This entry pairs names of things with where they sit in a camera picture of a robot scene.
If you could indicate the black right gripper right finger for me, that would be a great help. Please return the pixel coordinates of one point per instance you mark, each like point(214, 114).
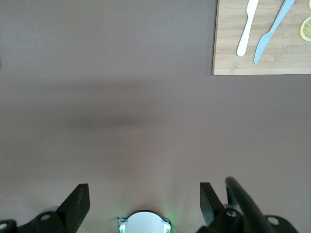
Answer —
point(209, 206)

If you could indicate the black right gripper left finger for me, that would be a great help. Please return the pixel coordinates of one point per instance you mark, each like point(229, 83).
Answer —
point(70, 208)

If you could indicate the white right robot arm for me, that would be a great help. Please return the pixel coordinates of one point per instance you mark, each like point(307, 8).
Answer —
point(144, 223)

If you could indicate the white plastic knife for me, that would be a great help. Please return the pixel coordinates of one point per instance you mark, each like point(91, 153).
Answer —
point(243, 41)

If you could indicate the grey plastic knife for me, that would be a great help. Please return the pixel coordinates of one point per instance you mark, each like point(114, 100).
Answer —
point(263, 42)

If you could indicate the bamboo cutting board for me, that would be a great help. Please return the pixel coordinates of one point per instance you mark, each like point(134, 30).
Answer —
point(228, 24)

